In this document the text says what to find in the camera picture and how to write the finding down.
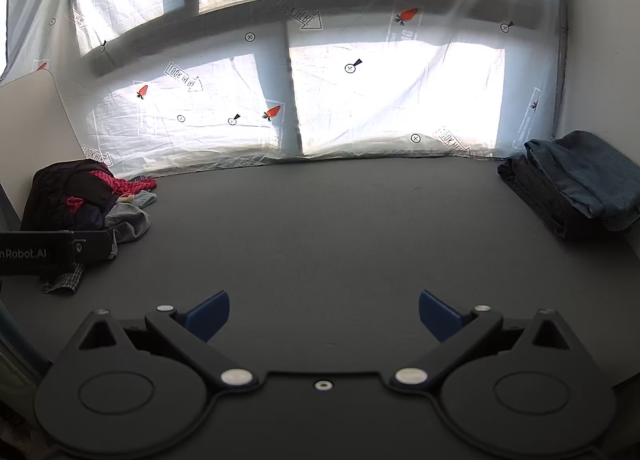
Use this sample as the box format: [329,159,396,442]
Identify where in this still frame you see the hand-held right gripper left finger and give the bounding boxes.
[62,290,258,388]

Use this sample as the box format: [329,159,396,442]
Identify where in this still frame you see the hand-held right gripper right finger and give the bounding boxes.
[390,290,588,388]

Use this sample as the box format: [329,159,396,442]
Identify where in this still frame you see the plaid cloth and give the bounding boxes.
[40,263,86,295]

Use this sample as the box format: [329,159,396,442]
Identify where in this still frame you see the dark maroon garment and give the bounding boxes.
[20,159,118,233]

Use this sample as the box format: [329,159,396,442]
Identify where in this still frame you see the grey garment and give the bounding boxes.
[102,203,152,259]

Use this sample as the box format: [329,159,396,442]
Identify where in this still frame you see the red garment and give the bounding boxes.
[65,170,158,213]

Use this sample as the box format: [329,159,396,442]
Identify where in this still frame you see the light blue garment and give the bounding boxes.
[127,190,158,212]

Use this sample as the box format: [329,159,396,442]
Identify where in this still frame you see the white board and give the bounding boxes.
[0,69,86,231]

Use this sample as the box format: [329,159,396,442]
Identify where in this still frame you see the folded black pants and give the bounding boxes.
[497,155,608,241]

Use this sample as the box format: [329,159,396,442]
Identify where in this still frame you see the folded blue jeans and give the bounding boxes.
[524,130,640,232]

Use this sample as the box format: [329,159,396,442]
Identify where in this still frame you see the white printed sheet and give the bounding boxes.
[0,0,568,176]

